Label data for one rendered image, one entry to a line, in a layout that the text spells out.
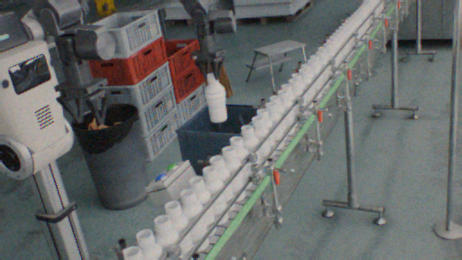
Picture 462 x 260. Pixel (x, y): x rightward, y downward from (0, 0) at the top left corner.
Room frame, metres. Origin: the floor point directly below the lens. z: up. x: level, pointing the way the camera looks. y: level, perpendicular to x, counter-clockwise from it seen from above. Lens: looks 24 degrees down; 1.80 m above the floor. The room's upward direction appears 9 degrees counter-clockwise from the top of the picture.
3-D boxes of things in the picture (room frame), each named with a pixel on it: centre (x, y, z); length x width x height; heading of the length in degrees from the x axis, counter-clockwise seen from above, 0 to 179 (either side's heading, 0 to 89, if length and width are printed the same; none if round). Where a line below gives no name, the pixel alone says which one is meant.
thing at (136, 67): (4.00, 0.74, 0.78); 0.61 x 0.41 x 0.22; 157
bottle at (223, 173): (1.24, 0.05, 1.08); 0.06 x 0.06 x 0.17
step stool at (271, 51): (5.11, -0.59, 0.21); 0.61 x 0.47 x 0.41; 24
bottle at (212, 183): (1.18, 0.07, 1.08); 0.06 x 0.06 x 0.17
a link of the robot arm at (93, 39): (1.06, 0.28, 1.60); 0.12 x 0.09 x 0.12; 61
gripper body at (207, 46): (1.61, 0.03, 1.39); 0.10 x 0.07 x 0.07; 58
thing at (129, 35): (3.99, 0.74, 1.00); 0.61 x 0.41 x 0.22; 158
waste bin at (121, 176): (3.15, 0.82, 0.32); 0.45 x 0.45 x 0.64
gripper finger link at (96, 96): (1.06, 0.30, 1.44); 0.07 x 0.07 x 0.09; 61
